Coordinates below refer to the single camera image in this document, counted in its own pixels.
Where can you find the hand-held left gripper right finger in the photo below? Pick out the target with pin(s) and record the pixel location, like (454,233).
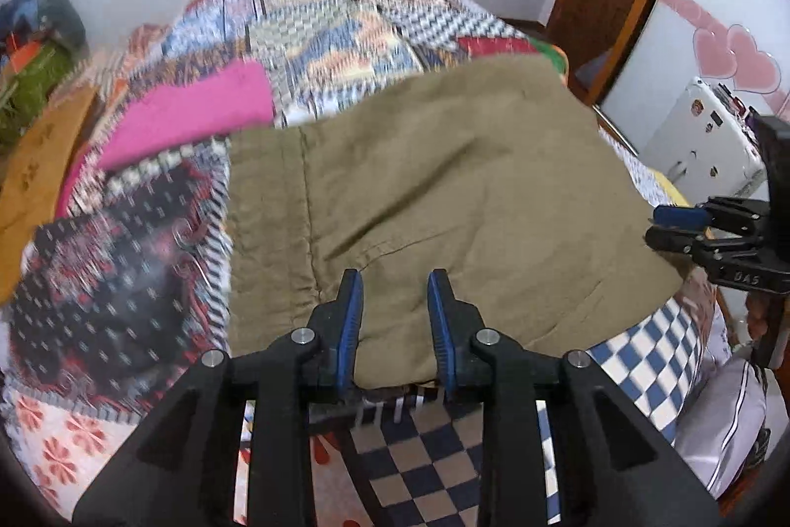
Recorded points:
(439,317)

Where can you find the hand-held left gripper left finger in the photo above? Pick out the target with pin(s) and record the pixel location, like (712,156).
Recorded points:
(353,317)

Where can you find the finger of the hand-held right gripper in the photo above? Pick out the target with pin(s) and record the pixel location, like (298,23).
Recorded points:
(679,216)
(676,242)

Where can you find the olive green pants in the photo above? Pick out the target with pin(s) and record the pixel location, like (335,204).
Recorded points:
(432,163)

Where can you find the person's right hand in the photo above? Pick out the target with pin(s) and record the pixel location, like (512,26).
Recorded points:
(754,320)

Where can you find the white case with stickers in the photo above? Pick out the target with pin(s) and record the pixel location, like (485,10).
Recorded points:
(697,144)

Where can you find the person's white striped clothing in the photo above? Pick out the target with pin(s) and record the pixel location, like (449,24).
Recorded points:
(722,422)

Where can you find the multicoloured fleece blanket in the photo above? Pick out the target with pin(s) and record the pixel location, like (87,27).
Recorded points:
(546,51)

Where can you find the pink cloth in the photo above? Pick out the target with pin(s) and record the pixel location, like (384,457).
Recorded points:
(185,113)

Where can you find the patchwork printed blanket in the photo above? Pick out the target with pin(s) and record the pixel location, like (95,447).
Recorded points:
(339,39)

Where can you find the wooden headboard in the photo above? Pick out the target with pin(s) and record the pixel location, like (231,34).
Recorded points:
(37,163)

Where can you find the green bag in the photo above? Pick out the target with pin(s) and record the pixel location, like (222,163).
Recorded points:
(37,76)

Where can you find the orange box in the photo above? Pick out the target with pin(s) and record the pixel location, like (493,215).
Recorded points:
(24,53)

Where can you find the blue patterned bundle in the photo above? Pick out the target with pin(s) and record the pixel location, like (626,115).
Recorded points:
(43,11)

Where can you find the pink heart wall decal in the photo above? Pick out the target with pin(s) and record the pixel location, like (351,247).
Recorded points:
(750,64)

